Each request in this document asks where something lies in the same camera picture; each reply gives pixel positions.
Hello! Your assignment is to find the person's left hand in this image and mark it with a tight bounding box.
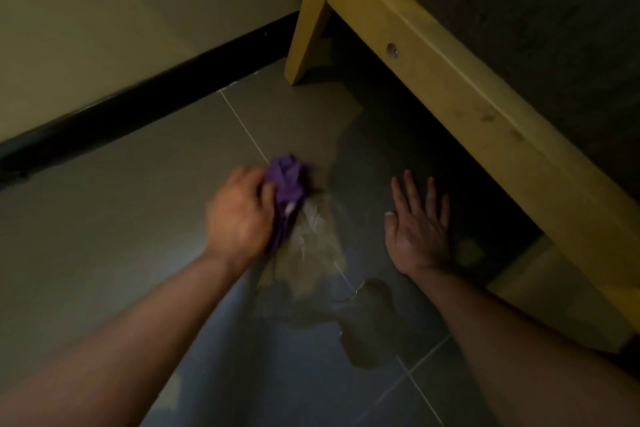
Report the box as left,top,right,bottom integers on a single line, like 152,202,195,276
205,165,277,268

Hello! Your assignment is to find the person's right hand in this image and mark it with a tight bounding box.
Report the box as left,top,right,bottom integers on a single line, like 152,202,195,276
384,170,453,278

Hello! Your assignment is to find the purple cleaning cloth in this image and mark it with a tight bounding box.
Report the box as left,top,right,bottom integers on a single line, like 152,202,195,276
264,155,312,255

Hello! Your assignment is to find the person's left forearm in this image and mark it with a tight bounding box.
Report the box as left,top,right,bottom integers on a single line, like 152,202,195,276
0,251,251,427

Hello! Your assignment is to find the person's right forearm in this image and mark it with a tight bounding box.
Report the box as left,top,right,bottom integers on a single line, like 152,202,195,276
411,264,640,427

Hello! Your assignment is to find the black skirting board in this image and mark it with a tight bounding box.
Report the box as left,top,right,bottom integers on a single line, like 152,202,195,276
0,10,301,187

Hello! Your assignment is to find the dark grey mattress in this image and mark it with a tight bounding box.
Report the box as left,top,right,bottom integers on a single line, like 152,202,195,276
361,0,640,202

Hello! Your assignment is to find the yellow wooden bed frame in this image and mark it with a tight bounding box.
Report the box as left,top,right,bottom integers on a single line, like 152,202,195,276
284,0,640,332

